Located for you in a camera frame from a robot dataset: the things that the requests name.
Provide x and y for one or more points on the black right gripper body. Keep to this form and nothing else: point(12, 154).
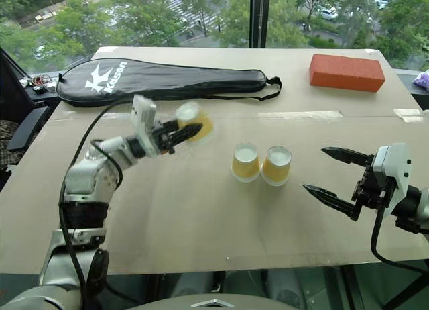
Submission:
point(372, 191)

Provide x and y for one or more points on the orange brick block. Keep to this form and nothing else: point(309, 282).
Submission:
point(347, 71)

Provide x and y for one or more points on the black office chair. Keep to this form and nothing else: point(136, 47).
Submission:
point(28, 129)

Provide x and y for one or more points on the purple plastic bag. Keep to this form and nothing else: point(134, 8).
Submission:
point(423, 79)

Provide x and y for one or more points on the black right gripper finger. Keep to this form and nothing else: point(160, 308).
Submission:
point(352, 157)
point(335, 201)

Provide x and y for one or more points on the yellow paper cup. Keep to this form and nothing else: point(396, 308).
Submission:
point(276, 167)
point(204, 127)
point(245, 164)

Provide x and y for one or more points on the plaid cloth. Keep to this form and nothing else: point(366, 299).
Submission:
point(8, 142)

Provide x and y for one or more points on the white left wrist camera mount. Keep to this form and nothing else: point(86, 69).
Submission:
point(143, 112)

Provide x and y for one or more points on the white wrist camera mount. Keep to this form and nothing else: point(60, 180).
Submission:
point(393, 162)
point(143, 112)

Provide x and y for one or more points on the short clear tape strip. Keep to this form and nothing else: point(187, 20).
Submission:
point(408, 115)

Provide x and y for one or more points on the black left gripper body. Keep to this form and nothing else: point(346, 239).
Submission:
point(162, 139)

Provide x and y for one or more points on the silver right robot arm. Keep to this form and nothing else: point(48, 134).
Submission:
point(414, 206)

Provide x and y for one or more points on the dark window frame post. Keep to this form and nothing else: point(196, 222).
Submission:
point(259, 18)

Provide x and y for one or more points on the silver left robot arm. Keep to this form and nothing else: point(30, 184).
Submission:
point(80, 180)

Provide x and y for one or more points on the grey robot torso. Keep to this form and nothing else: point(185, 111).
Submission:
point(214, 303)

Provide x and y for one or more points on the black Kason racket bag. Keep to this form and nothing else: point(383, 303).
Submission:
point(161, 82)

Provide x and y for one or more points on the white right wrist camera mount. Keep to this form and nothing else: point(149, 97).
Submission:
point(393, 162)

